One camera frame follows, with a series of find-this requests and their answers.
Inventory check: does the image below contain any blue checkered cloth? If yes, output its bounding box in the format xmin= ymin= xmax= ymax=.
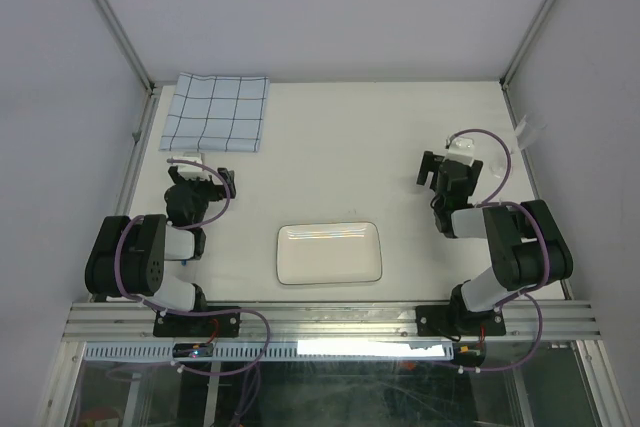
xmin=159 ymin=73 xmax=270 ymax=153

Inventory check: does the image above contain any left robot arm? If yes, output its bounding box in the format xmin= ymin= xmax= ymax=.
xmin=85 ymin=159 xmax=237 ymax=336

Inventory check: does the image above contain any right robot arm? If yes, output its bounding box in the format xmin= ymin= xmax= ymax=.
xmin=417 ymin=151 xmax=573 ymax=334

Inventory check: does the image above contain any white rectangular plate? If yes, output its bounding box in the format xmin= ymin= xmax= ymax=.
xmin=276 ymin=222 xmax=383 ymax=286

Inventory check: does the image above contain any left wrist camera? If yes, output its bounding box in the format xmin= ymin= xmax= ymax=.
xmin=167 ymin=153 xmax=207 ymax=180

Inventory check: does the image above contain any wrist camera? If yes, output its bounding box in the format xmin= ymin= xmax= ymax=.
xmin=444 ymin=136 xmax=475 ymax=166
xmin=167 ymin=153 xmax=207 ymax=180

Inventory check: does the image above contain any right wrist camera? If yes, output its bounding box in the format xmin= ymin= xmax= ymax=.
xmin=444 ymin=136 xmax=475 ymax=166

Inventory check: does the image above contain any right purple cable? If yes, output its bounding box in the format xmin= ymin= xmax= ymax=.
xmin=449 ymin=128 xmax=546 ymax=374

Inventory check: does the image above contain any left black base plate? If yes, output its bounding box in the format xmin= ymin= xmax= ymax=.
xmin=153 ymin=305 xmax=241 ymax=340

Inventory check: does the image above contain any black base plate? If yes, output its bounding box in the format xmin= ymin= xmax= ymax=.
xmin=153 ymin=305 xmax=241 ymax=340
xmin=415 ymin=304 xmax=506 ymax=341

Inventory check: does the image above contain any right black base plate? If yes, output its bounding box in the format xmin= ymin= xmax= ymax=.
xmin=415 ymin=304 xmax=506 ymax=341

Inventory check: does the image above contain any white slotted cable duct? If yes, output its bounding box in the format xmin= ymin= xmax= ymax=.
xmin=85 ymin=339 xmax=454 ymax=363

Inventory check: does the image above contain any right aluminium frame post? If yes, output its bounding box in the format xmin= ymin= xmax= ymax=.
xmin=499 ymin=0 xmax=587 ymax=91

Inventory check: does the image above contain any aluminium frame post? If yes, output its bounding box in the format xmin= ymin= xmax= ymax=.
xmin=499 ymin=0 xmax=587 ymax=91
xmin=92 ymin=0 xmax=155 ymax=93

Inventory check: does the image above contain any left aluminium frame post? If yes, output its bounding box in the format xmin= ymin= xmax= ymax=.
xmin=92 ymin=0 xmax=155 ymax=93

